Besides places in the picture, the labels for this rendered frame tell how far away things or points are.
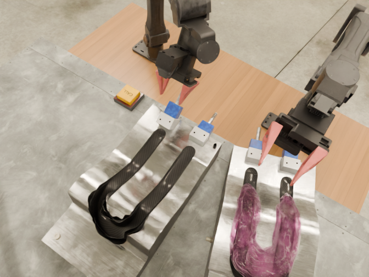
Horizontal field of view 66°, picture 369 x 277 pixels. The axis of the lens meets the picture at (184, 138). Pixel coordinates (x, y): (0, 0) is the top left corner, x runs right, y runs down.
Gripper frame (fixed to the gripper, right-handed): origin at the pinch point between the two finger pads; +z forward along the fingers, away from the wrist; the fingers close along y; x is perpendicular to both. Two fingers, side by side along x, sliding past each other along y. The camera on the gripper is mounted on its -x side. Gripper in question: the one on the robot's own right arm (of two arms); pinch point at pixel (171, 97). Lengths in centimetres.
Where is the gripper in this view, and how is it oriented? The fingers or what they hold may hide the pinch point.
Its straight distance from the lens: 81.5
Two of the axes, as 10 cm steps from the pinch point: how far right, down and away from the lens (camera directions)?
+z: -3.0, 7.8, 5.4
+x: 4.5, -3.9, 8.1
